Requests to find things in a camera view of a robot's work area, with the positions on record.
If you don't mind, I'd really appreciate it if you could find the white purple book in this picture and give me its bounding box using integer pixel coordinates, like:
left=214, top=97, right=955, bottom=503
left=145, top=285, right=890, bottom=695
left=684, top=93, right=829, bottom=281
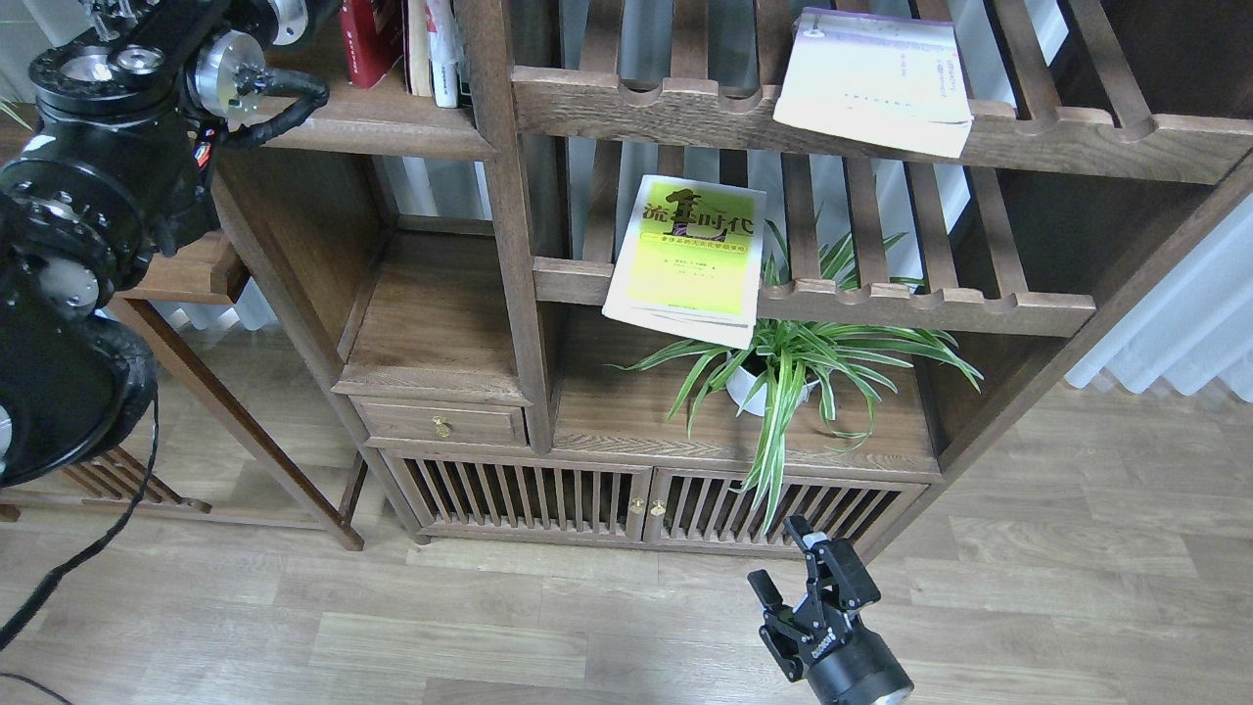
left=773, top=6, right=974, bottom=158

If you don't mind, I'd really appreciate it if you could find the black floor cable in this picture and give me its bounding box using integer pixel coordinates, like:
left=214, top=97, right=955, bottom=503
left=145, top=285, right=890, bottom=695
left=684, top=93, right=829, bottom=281
left=0, top=672, right=70, bottom=705

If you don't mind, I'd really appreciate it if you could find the wooden side table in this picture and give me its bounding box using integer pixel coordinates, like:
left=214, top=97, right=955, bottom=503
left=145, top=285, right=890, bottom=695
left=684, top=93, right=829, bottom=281
left=109, top=230, right=367, bottom=550

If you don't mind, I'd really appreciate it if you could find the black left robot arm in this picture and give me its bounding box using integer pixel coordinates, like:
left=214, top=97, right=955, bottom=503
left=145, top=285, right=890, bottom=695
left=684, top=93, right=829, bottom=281
left=1, top=1, right=340, bottom=487

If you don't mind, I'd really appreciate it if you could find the white plant pot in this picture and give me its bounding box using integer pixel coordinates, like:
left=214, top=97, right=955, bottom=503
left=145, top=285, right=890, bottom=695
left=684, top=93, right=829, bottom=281
left=725, top=354, right=768, bottom=418

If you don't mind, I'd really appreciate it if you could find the white curtain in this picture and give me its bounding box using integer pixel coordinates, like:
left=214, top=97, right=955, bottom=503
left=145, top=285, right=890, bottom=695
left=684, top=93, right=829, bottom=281
left=1065, top=198, right=1252, bottom=401

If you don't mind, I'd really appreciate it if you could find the dark wooden bookshelf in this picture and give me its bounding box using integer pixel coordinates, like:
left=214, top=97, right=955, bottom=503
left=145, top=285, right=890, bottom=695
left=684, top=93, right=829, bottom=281
left=216, top=1, right=1250, bottom=558

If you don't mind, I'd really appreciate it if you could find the yellow green book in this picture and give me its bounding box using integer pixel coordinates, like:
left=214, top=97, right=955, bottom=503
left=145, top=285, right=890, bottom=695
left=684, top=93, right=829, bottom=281
left=601, top=174, right=766, bottom=349

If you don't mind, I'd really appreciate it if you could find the upright white book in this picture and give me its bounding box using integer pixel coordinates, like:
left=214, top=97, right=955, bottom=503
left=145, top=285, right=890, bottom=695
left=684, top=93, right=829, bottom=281
left=425, top=0, right=461, bottom=109

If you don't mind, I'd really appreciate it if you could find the spider plant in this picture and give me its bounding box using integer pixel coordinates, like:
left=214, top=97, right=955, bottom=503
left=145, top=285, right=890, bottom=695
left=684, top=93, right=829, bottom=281
left=611, top=212, right=986, bottom=535

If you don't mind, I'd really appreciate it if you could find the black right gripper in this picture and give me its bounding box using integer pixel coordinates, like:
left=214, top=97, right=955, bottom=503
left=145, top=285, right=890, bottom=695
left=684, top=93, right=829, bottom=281
left=748, top=516, right=913, bottom=704

